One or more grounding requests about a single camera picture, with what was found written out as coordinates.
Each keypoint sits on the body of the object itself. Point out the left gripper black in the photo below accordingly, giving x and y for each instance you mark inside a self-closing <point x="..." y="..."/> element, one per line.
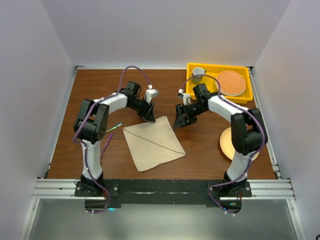
<point x="147" y="113"/>

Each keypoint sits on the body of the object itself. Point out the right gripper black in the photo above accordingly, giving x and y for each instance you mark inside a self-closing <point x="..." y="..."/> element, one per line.
<point x="180" y="121"/>

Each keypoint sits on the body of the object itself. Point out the beige cloth napkin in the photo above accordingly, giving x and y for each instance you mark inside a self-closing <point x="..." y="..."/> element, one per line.
<point x="152" y="144"/>

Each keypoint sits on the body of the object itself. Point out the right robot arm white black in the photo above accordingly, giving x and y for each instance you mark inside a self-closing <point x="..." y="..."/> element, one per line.
<point x="248" y="133"/>

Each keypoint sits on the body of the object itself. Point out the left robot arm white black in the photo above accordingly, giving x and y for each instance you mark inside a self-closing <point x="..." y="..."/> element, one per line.
<point x="90" y="128"/>

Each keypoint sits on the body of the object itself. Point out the iridescent fork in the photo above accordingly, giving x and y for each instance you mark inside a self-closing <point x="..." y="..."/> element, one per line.
<point x="114" y="127"/>

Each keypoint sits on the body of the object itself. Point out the grey ceramic mug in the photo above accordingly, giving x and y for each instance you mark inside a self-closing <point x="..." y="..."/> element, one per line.
<point x="197" y="75"/>

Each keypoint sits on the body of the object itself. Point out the gold purple spoon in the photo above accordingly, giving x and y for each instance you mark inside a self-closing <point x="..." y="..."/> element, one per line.
<point x="106" y="145"/>

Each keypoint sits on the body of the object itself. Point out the yellow plastic tray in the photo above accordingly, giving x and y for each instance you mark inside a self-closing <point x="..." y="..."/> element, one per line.
<point x="209" y="83"/>

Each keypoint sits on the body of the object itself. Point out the golden round plate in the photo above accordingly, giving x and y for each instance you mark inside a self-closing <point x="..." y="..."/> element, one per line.
<point x="226" y="145"/>

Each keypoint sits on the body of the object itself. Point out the orange woven coaster plate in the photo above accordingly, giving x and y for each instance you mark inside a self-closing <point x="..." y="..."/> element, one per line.
<point x="231" y="83"/>

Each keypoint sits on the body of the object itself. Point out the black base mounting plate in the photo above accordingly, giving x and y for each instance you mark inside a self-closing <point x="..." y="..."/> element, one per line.
<point x="163" y="192"/>

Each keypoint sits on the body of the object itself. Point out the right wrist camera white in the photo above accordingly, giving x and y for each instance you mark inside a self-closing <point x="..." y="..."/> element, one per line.
<point x="185" y="97"/>

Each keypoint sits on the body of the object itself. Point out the aluminium frame rail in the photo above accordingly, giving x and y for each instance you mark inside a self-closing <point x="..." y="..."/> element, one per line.
<point x="55" y="213"/>

